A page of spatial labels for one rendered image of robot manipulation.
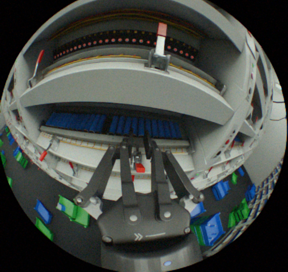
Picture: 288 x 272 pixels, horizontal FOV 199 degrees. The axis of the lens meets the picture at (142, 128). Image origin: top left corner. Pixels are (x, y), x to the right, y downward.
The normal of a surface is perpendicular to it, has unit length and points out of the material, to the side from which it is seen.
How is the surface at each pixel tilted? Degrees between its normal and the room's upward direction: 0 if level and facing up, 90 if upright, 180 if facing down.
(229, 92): 90
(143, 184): 18
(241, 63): 90
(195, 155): 90
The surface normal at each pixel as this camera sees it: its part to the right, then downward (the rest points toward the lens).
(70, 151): 0.17, -0.60
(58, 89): -0.01, 0.79
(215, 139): -0.99, -0.11
